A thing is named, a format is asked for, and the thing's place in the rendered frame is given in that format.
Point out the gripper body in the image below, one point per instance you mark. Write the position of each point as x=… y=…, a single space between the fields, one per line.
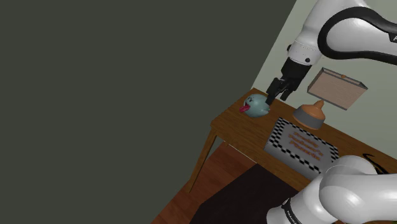
x=294 y=70

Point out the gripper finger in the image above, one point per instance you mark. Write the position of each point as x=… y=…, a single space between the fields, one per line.
x=273 y=91
x=287 y=92

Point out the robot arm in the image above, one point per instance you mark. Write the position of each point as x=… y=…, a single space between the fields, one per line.
x=350 y=34

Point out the pale blue ghost figure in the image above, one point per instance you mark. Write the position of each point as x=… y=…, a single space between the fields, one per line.
x=256 y=107

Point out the orange table lamp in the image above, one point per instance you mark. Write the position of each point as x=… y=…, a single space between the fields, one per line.
x=335 y=90

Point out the wooden table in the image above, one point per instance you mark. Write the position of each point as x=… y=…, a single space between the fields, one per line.
x=245 y=130

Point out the grey box with checkered border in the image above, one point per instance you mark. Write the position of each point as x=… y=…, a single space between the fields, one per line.
x=302 y=145

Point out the dark rug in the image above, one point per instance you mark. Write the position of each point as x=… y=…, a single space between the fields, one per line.
x=248 y=198

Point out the black eyeglasses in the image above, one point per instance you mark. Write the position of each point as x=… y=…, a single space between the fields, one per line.
x=377 y=164

